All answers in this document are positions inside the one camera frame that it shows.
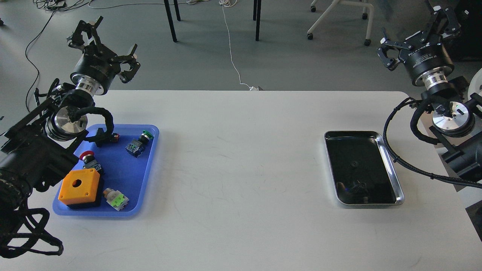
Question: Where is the green push button switch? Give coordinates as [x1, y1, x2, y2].
[125, 130, 154, 158]

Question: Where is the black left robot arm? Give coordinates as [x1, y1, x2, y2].
[0, 17, 140, 259]

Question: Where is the red emergency stop button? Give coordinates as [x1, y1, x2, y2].
[79, 150, 104, 175]

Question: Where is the black table leg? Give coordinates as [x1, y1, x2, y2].
[163, 0, 181, 43]
[253, 0, 262, 41]

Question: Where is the black floor cable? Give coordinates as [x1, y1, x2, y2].
[24, 0, 95, 113]

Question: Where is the black table leg left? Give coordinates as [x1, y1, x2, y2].
[163, 0, 181, 43]

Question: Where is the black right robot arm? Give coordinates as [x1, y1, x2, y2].
[377, 6, 482, 188]

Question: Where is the white green contact block switch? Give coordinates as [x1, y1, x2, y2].
[102, 187, 129, 211]

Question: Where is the silver metal tray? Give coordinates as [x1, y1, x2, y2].
[324, 131, 405, 208]

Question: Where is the white floor cable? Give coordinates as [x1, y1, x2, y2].
[218, 0, 252, 90]

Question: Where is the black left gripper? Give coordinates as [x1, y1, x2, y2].
[67, 16, 140, 95]

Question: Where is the black table leg right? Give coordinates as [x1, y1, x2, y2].
[253, 0, 262, 41]

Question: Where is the black equipment case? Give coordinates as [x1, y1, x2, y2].
[446, 0, 482, 61]

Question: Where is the white rolling chair base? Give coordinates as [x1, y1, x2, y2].
[306, 0, 375, 47]

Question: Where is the orange button enclosure box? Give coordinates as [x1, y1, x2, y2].
[57, 168, 104, 209]

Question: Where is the blue plastic tray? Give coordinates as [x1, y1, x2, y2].
[53, 124, 160, 217]

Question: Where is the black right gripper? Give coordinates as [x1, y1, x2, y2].
[377, 5, 461, 86]

